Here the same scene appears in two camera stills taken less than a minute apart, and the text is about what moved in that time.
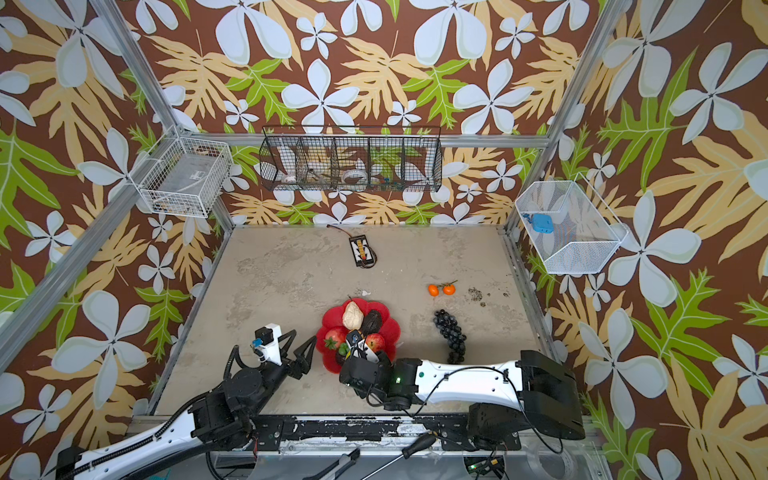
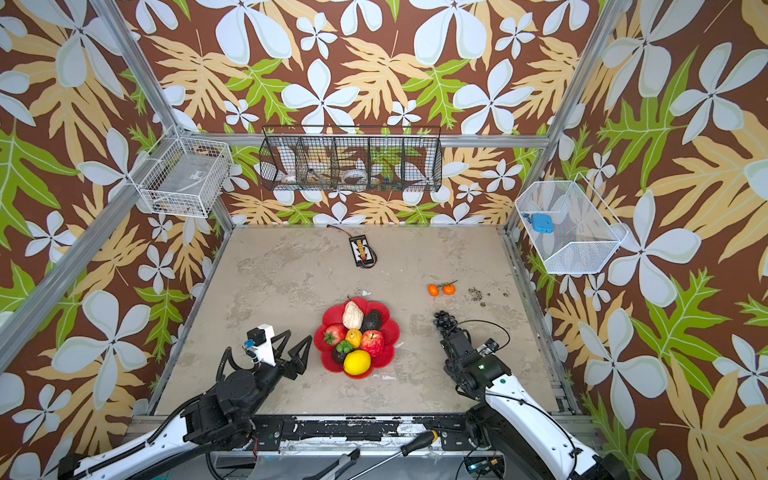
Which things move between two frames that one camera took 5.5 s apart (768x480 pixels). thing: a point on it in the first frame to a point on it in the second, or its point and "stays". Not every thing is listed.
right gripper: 360,360 to 450,339
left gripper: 301,365 stays
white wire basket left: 185,177 stays
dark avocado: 372,322 stays
